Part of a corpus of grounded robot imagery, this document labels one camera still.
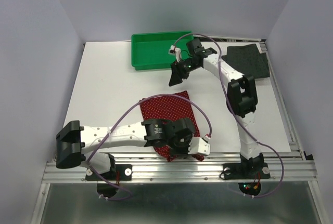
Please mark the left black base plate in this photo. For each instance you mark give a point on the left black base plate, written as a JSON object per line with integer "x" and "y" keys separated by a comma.
{"x": 121, "y": 172}

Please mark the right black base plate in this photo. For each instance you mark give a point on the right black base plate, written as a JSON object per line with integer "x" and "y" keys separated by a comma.
{"x": 240, "y": 171}

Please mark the dark grey dotted skirt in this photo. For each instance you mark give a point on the dark grey dotted skirt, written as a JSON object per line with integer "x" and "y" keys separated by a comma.
{"x": 248, "y": 60}

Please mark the folded orange floral skirt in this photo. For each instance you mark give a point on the folded orange floral skirt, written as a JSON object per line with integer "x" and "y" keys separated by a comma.
{"x": 260, "y": 48}

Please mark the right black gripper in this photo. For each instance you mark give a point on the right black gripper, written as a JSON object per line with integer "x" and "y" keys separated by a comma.
{"x": 177, "y": 75}

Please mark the green plastic tray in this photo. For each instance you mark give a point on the green plastic tray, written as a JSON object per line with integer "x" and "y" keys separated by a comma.
{"x": 150, "y": 51}

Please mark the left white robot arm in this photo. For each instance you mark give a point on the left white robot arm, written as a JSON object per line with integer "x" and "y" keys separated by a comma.
{"x": 78, "y": 145}

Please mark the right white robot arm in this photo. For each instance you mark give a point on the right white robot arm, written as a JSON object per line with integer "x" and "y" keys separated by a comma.
{"x": 241, "y": 99}

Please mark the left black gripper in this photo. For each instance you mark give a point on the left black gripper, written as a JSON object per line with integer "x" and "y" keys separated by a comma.
{"x": 184, "y": 151}

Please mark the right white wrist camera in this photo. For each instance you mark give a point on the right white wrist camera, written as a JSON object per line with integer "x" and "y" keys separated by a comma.
{"x": 176, "y": 52}

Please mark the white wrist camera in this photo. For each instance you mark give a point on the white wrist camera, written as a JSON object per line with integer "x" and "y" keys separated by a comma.
{"x": 176, "y": 52}
{"x": 199, "y": 146}

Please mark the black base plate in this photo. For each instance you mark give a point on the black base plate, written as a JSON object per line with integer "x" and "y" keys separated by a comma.
{"x": 240, "y": 171}
{"x": 121, "y": 172}

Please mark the aluminium rail frame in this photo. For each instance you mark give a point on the aluminium rail frame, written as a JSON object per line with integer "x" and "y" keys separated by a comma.
{"x": 150, "y": 168}

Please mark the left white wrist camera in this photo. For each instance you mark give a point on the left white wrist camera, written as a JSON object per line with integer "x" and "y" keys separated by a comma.
{"x": 199, "y": 146}

